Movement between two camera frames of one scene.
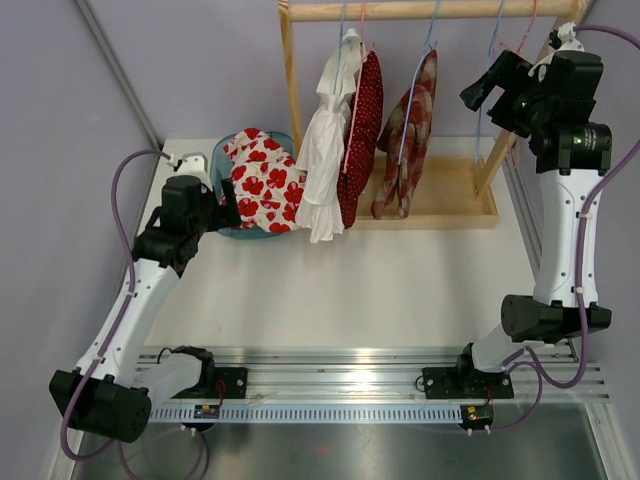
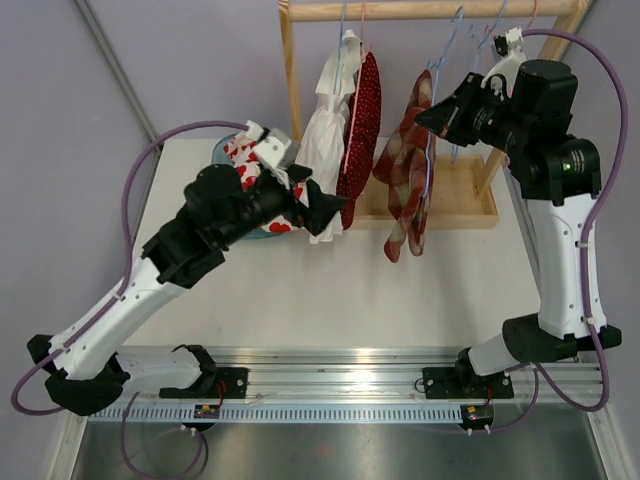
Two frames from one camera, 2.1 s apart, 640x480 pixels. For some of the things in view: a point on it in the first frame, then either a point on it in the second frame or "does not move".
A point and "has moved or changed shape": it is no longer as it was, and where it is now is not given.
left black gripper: x=227 y=214 -> x=322 y=207
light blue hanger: x=490 y=62 has moved or changed shape
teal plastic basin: x=220 y=166 does not move
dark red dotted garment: x=363 y=137 does not move
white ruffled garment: x=320 y=212 does not move
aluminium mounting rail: x=395 y=376 does not move
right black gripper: x=509 y=71 -> x=450 y=115
